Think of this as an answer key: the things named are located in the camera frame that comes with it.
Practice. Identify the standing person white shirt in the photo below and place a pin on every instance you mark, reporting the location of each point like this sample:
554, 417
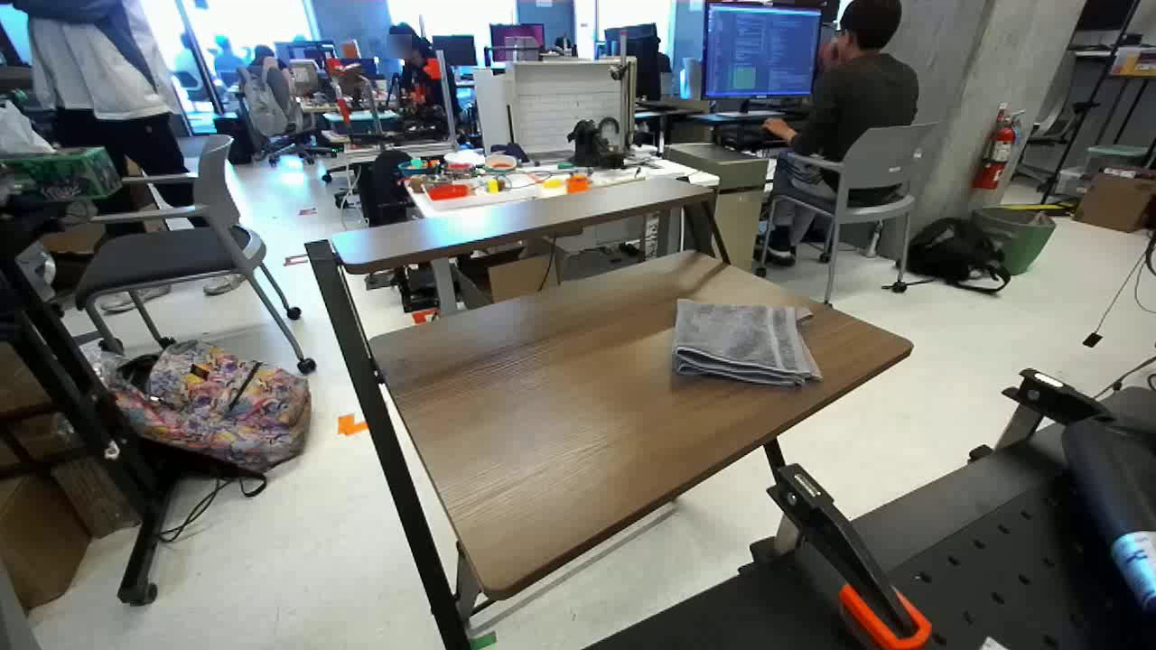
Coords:
93, 67

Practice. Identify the orange tape piece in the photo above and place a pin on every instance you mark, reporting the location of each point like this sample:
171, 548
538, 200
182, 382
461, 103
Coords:
353, 425

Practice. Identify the brown cardboard box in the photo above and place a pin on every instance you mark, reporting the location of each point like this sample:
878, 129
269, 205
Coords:
39, 542

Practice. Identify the red fire extinguisher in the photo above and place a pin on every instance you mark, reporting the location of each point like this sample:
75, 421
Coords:
996, 153

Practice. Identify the cardboard box by shelf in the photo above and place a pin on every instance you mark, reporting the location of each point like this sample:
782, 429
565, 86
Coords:
1118, 200

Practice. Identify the black metal bracket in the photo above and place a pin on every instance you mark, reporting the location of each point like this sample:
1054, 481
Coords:
1043, 398

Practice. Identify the black metal table frame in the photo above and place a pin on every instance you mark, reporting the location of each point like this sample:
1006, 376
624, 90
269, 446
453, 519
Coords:
361, 376

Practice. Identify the black shelf rack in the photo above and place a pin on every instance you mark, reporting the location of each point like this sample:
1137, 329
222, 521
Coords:
1104, 73

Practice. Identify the black backpack by desk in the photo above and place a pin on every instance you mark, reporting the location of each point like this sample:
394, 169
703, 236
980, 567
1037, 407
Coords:
384, 191

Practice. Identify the seated person orange jacket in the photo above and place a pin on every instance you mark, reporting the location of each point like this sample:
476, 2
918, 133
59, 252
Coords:
416, 73

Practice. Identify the monitor with pink screen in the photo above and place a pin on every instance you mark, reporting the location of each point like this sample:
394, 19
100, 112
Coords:
518, 41

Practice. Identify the green box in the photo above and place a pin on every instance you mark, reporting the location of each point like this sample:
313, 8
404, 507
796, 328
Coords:
66, 170

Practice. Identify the grey plastic office chair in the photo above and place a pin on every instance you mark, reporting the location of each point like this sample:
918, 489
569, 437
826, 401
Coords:
871, 169

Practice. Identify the white tray colourful items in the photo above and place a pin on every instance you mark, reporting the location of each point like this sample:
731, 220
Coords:
529, 184

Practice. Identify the black perforated mounting board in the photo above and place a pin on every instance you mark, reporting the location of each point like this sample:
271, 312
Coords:
998, 566

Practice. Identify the person with grey backpack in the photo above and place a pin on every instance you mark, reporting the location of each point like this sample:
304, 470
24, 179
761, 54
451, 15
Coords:
264, 96

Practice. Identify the white board box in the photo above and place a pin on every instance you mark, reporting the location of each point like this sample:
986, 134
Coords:
565, 103

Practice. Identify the grey towel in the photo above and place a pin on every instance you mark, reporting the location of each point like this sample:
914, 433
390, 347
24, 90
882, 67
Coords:
741, 345

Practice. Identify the seated person dark sweater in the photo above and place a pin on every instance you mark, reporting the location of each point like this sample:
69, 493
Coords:
855, 103

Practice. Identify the green basket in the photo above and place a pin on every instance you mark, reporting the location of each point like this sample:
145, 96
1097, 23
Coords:
1023, 239

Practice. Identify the grey-brown office desk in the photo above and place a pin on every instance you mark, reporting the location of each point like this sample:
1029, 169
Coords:
506, 220

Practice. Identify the computer monitor blue screen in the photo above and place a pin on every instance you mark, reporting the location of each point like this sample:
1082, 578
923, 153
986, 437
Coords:
761, 55

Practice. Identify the colourful patterned backpack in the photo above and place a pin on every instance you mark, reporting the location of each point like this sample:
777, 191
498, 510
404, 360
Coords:
217, 412

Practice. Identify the black cylinder blue label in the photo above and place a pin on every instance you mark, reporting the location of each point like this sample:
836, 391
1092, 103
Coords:
1113, 493

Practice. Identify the black bag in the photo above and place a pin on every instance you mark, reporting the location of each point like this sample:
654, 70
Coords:
956, 252

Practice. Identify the black device on desk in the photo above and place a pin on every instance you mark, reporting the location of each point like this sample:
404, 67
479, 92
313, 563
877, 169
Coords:
593, 147

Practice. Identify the grey chair with armrests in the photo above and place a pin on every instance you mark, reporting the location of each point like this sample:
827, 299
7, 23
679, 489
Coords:
182, 255

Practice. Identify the grey cabinet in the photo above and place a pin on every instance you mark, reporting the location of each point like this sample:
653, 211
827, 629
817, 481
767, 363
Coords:
735, 184

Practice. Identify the black metal rack stand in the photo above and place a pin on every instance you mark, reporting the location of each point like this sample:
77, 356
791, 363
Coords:
69, 389

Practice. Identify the cardboard box under desk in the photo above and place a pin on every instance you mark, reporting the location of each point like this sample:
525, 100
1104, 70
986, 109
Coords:
510, 277

